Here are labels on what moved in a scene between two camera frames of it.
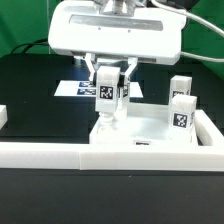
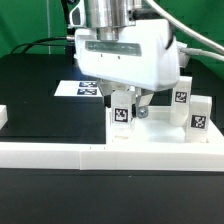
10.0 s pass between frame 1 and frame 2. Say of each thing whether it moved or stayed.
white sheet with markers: stayed
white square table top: moved
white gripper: moved
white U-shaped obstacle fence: stayed
